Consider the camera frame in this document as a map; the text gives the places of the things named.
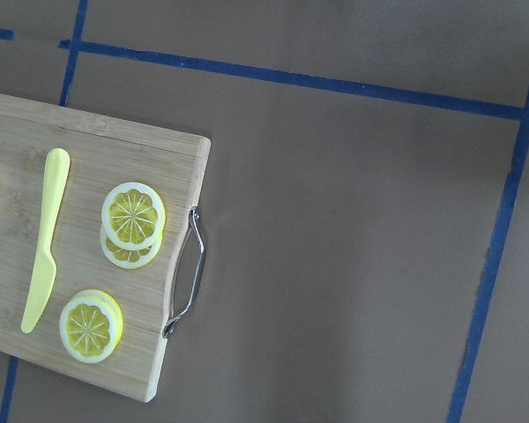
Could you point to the upper lemon slice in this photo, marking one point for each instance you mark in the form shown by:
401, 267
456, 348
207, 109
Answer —
133, 216

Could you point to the lower lemon slice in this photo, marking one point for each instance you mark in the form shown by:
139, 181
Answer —
128, 259

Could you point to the yellow plastic knife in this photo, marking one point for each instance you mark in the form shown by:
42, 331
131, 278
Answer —
43, 278

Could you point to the single lemon slice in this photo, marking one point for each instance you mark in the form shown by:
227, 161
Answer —
91, 326

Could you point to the wooden cutting board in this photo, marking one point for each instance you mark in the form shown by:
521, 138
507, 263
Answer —
104, 152

